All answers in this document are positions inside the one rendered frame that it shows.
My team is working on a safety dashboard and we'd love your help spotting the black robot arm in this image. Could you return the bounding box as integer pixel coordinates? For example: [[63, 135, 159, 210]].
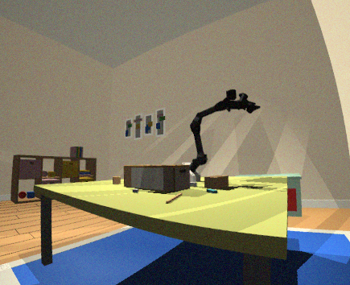
[[190, 89, 248, 172]]

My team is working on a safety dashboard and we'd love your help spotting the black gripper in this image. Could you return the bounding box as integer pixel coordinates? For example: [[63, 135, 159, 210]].
[[237, 100, 260, 114]]

